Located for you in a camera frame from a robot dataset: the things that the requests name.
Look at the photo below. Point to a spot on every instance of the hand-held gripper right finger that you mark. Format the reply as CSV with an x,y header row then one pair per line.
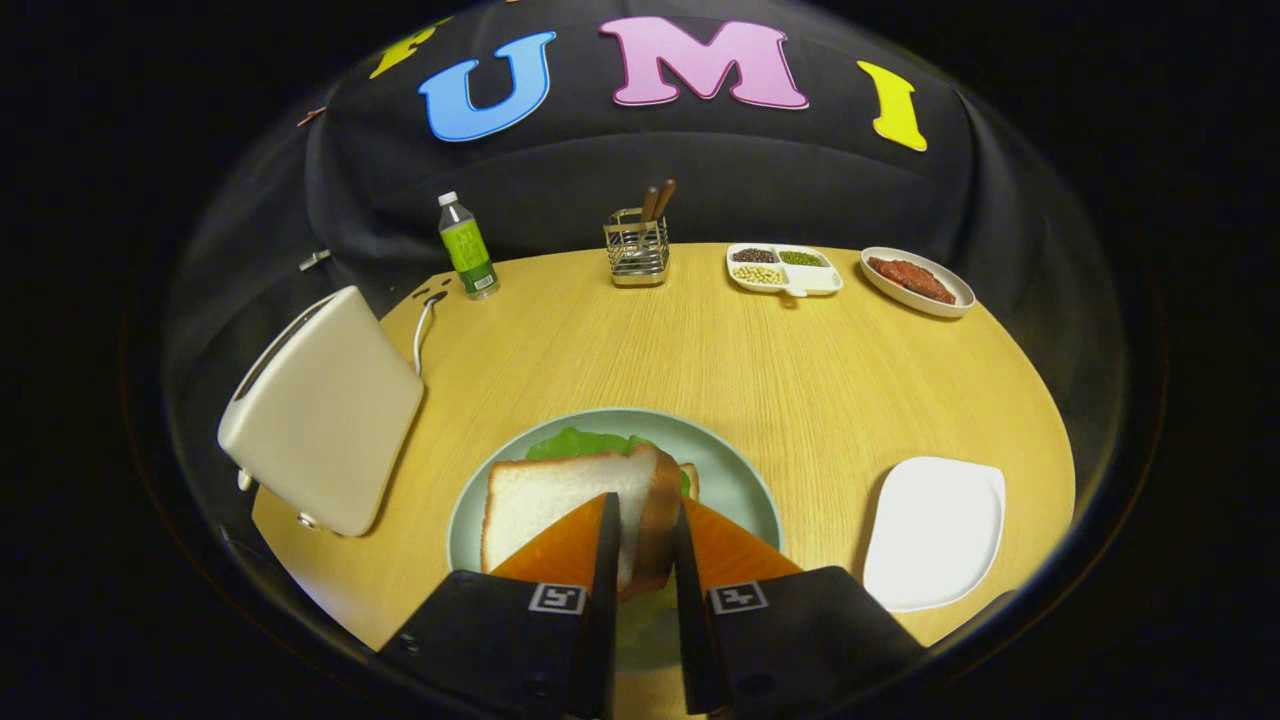
x,y
692,640

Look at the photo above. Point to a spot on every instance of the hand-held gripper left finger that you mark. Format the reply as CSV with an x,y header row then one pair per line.
x,y
603,640

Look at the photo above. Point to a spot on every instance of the white bread slice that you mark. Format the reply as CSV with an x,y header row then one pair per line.
x,y
540,500

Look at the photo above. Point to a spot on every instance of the green lettuce leaf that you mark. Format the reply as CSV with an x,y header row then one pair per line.
x,y
575,443

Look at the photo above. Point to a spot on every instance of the bread slice under lettuce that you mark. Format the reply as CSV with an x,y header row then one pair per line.
x,y
690,480

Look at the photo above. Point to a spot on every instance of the light green round plate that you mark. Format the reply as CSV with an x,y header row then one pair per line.
x,y
720,460

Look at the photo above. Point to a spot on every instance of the white square plate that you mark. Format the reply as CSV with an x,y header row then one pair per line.
x,y
935,530

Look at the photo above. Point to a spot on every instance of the white toaster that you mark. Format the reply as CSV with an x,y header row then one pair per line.
x,y
320,420

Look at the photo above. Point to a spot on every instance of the yellow soybeans heap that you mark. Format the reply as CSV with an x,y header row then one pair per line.
x,y
758,274

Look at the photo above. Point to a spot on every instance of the white divided dish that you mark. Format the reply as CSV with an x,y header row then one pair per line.
x,y
820,278

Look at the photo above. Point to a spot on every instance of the dark red beans heap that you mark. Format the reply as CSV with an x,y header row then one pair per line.
x,y
752,255

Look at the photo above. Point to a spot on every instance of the green beans heap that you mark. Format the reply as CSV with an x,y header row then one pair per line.
x,y
800,258

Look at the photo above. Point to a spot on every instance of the green label water bottle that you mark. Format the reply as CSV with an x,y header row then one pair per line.
x,y
468,255

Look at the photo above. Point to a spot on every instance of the red meat slice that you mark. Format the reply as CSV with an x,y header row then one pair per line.
x,y
915,280

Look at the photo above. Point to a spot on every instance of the white round meat plate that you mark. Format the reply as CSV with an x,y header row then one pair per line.
x,y
945,275

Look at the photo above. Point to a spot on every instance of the silver metal clip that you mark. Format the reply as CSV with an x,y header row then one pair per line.
x,y
313,260

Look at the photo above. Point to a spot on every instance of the red cloth clip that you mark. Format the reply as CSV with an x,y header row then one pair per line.
x,y
311,116

